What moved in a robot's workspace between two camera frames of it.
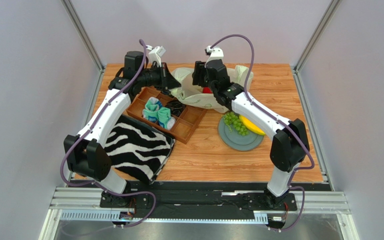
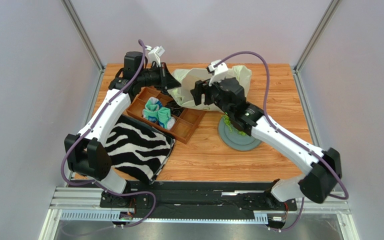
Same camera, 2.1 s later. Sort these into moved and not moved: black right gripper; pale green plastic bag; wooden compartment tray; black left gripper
Moved: black right gripper
Not moved: pale green plastic bag; wooden compartment tray; black left gripper
